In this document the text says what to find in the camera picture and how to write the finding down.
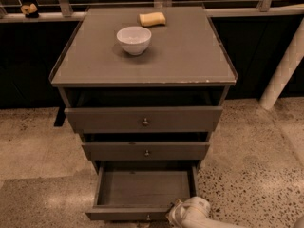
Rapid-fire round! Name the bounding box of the grey bottom drawer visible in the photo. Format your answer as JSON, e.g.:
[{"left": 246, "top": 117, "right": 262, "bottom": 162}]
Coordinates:
[{"left": 87, "top": 161, "right": 198, "bottom": 221}]

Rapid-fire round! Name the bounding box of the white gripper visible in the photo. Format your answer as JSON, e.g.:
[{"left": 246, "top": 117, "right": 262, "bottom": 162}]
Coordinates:
[{"left": 166, "top": 197, "right": 211, "bottom": 228}]

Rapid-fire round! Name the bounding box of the grey drawer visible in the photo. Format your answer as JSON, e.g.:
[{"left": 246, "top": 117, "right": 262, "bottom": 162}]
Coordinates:
[
  {"left": 65, "top": 106, "right": 222, "bottom": 133},
  {"left": 82, "top": 142, "right": 209, "bottom": 161},
  {"left": 87, "top": 161, "right": 198, "bottom": 221}
]

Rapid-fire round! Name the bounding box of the white ceramic bowl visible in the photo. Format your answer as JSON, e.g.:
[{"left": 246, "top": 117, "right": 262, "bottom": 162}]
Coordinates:
[{"left": 116, "top": 26, "right": 152, "bottom": 55}]

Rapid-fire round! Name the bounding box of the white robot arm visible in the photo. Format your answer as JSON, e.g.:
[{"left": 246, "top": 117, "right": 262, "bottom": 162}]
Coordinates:
[{"left": 166, "top": 197, "right": 246, "bottom": 228}]

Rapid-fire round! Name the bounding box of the metal window railing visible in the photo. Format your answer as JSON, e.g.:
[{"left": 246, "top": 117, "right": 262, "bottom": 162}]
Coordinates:
[{"left": 0, "top": 0, "right": 304, "bottom": 25}]

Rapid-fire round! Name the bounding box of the white diagonal pole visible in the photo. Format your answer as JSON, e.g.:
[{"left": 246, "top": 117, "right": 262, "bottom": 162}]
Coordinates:
[{"left": 259, "top": 19, "right": 304, "bottom": 110}]

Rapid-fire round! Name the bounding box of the small yellow black object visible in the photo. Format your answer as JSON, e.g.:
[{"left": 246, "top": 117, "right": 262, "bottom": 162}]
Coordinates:
[{"left": 20, "top": 3, "right": 39, "bottom": 18}]

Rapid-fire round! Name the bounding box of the grey top drawer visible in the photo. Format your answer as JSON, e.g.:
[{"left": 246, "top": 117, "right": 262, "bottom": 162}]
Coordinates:
[{"left": 65, "top": 106, "right": 222, "bottom": 133}]

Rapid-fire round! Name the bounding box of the grey drawer cabinet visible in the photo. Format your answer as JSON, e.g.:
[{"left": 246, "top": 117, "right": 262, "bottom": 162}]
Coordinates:
[{"left": 48, "top": 5, "right": 238, "bottom": 179}]

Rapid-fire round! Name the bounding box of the grey middle drawer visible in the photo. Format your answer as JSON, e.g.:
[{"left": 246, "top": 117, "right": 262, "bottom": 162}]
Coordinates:
[{"left": 82, "top": 142, "right": 209, "bottom": 161}]

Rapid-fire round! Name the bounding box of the yellow sponge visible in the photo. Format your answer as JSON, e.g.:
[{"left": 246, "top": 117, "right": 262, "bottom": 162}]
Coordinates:
[{"left": 139, "top": 12, "right": 166, "bottom": 27}]

